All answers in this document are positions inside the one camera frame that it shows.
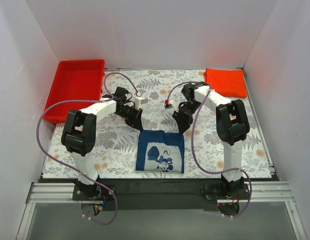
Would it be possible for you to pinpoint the red plastic tray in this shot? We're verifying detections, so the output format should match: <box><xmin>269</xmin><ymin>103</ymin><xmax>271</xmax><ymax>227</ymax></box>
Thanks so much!
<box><xmin>45</xmin><ymin>59</ymin><xmax>105</xmax><ymax>109</ymax></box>

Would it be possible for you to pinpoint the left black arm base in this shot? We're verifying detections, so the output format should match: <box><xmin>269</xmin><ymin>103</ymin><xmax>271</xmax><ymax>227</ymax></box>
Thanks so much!
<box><xmin>72</xmin><ymin>184</ymin><xmax>117</xmax><ymax>201</ymax></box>

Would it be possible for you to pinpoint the navy blue t shirt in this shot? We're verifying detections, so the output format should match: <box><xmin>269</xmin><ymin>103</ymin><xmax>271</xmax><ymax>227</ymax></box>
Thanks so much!
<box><xmin>135</xmin><ymin>130</ymin><xmax>185</xmax><ymax>174</ymax></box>

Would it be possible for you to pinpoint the folded orange t shirt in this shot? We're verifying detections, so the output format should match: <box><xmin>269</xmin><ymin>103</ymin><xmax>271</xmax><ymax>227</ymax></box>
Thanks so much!
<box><xmin>203</xmin><ymin>68</ymin><xmax>247</xmax><ymax>98</ymax></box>

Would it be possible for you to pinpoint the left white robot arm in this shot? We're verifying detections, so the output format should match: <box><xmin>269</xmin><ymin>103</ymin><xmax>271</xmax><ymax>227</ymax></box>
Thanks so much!
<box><xmin>61</xmin><ymin>87</ymin><xmax>148</xmax><ymax>200</ymax></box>

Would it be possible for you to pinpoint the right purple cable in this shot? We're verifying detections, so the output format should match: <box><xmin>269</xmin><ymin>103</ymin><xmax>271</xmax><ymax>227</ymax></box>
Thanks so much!
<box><xmin>164</xmin><ymin>81</ymin><xmax>252</xmax><ymax>219</ymax></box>

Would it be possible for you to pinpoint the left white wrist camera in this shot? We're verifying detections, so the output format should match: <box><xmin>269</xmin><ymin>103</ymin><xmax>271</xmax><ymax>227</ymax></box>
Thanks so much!
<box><xmin>134</xmin><ymin>96</ymin><xmax>148</xmax><ymax>110</ymax></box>

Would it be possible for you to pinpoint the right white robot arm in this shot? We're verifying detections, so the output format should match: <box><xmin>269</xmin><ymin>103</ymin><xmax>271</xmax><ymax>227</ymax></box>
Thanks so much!
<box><xmin>165</xmin><ymin>82</ymin><xmax>250</xmax><ymax>199</ymax></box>

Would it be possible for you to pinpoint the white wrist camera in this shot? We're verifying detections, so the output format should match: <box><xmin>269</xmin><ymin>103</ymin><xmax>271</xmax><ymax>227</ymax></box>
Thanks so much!
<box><xmin>164</xmin><ymin>99</ymin><xmax>179</xmax><ymax>111</ymax></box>
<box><xmin>134</xmin><ymin>96</ymin><xmax>148</xmax><ymax>110</ymax></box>

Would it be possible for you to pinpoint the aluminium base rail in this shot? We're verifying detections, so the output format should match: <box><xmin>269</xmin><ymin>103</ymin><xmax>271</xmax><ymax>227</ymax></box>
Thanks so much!
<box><xmin>25</xmin><ymin>181</ymin><xmax>82</xmax><ymax>204</ymax></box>

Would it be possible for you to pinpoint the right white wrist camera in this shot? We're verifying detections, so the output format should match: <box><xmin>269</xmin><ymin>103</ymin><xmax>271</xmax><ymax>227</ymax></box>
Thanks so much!
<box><xmin>164</xmin><ymin>99</ymin><xmax>179</xmax><ymax>111</ymax></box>

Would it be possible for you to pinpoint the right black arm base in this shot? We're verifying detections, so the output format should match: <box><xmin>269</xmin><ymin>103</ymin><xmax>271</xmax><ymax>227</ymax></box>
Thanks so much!
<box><xmin>200</xmin><ymin>183</ymin><xmax>250</xmax><ymax>200</ymax></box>

